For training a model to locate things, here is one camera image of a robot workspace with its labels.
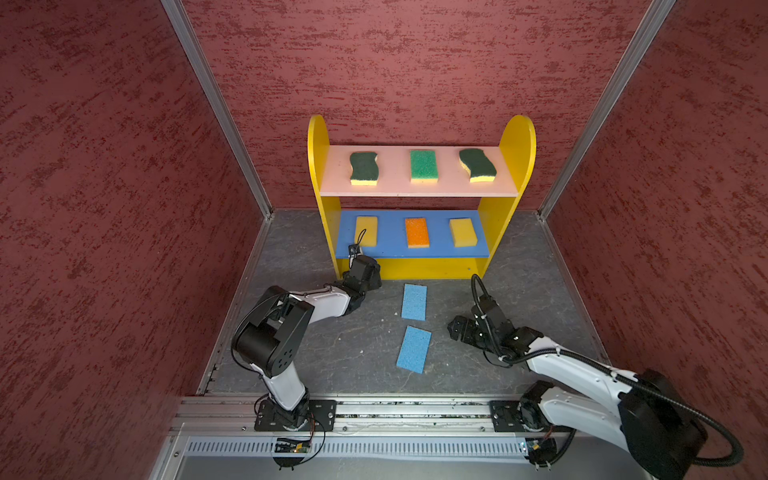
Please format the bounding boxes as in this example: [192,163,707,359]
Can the yellow sponge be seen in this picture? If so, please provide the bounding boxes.
[449,218,478,248]
[355,216,378,248]

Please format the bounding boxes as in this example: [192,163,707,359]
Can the light blue sponge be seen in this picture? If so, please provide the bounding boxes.
[401,284,428,321]
[396,326,432,374]

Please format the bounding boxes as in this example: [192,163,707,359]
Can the orange sponge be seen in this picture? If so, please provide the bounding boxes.
[405,217,430,249]

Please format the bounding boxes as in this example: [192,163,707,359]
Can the dark green wavy sponge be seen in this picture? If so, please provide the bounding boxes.
[349,151,380,186]
[459,148,497,183]

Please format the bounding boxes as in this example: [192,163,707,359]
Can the bright green rectangular sponge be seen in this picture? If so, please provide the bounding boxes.
[409,150,439,183]

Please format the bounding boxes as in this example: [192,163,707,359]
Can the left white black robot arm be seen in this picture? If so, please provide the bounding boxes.
[230,255,382,431]

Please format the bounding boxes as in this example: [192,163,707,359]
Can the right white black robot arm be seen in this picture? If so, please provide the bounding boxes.
[447,297,708,479]

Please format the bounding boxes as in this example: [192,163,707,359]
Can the blue lower shelf board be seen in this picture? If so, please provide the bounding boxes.
[334,210,490,260]

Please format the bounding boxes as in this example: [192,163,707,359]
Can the yellow wooden shelf unit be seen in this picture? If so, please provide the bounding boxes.
[307,115,537,280]

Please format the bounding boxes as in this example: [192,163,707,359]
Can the pink upper shelf board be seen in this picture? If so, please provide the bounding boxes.
[310,145,518,198]

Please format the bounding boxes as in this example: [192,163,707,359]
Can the right small circuit board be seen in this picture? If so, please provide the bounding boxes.
[526,438,558,463]

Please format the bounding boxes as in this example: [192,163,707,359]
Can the small circuit board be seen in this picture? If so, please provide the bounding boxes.
[526,438,558,463]
[274,437,312,455]

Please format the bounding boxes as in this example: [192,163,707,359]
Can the left small circuit board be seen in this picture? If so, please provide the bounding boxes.
[274,437,312,455]

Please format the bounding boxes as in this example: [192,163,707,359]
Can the left aluminium corner profile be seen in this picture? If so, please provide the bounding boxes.
[161,0,274,221]

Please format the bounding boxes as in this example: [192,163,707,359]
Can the aluminium corner profile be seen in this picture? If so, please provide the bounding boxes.
[538,0,676,223]
[161,0,274,221]

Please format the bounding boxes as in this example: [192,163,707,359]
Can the right aluminium corner profile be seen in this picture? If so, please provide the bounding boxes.
[538,0,676,223]

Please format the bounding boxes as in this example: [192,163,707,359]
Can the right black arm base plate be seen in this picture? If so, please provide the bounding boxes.
[489,400,549,432]

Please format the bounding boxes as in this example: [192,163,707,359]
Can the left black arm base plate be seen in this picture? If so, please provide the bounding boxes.
[254,399,337,432]

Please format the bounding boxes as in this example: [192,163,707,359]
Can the aluminium mounting rail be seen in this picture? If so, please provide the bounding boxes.
[170,394,637,436]

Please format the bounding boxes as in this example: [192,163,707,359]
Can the white slotted cable duct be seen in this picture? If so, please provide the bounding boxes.
[184,436,528,463]

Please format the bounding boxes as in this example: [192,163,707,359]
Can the black corrugated cable conduit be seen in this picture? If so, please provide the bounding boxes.
[470,274,745,469]

